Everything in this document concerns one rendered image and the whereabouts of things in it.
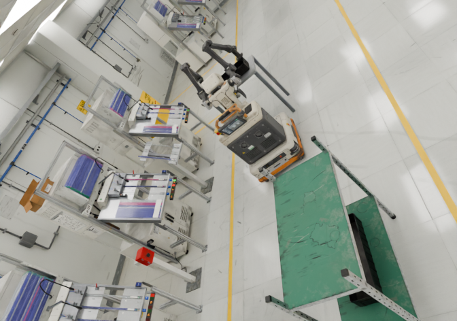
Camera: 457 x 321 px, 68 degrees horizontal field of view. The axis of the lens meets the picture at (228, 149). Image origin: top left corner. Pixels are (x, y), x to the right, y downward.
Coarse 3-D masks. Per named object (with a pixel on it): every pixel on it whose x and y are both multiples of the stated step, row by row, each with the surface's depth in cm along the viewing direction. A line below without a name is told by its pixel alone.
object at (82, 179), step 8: (80, 160) 390; (88, 160) 398; (80, 168) 384; (88, 168) 392; (96, 168) 400; (72, 176) 374; (80, 176) 379; (88, 176) 387; (96, 176) 395; (72, 184) 366; (80, 184) 374; (88, 184) 382; (80, 192) 369; (88, 192) 376
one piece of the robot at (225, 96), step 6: (222, 84) 366; (228, 84) 362; (222, 90) 360; (228, 90) 360; (210, 96) 370; (216, 96) 364; (222, 96) 363; (228, 96) 363; (234, 96) 373; (210, 102) 377; (216, 102) 368; (222, 102) 368; (228, 102) 367; (234, 102) 366; (240, 102) 380; (246, 102) 383; (240, 108) 380
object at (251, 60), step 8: (256, 64) 434; (248, 72) 405; (256, 72) 397; (264, 72) 442; (264, 80) 404; (272, 80) 450; (272, 88) 411; (280, 88) 459; (280, 96) 419; (288, 104) 427
